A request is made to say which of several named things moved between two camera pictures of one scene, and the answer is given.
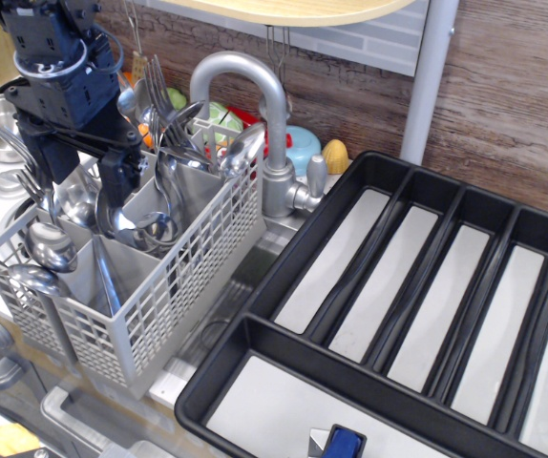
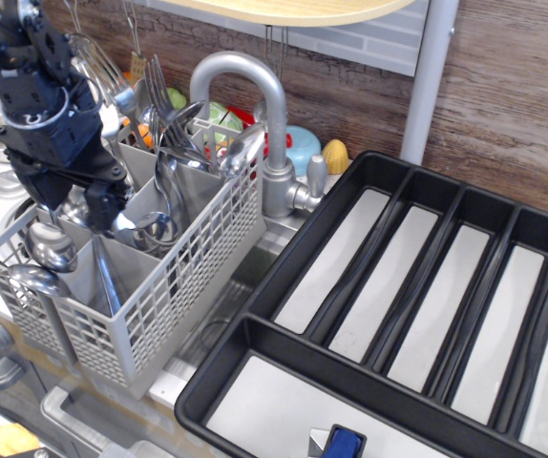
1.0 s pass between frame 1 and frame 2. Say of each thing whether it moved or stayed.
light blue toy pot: stayed
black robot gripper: moved
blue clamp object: stayed
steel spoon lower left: stayed
